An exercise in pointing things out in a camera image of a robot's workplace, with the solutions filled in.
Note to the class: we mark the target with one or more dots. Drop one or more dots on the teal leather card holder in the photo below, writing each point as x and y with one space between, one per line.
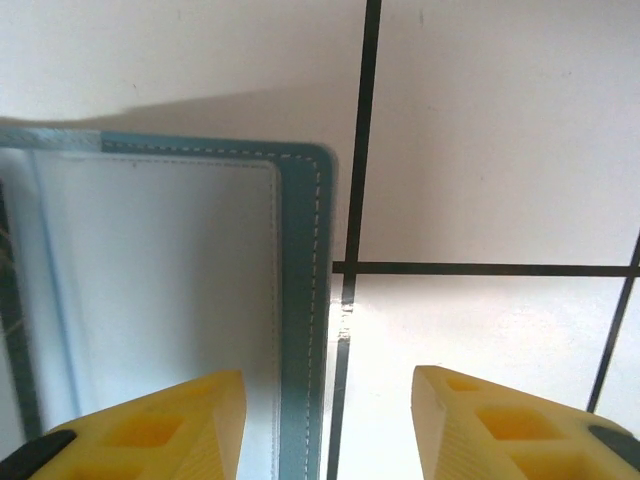
150 250

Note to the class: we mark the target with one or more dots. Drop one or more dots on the dark green credit card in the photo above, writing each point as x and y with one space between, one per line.
15 325

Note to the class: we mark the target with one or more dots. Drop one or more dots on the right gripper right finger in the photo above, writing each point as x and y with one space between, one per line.
500 435

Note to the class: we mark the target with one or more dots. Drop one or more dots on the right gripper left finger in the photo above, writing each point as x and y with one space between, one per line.
165 430

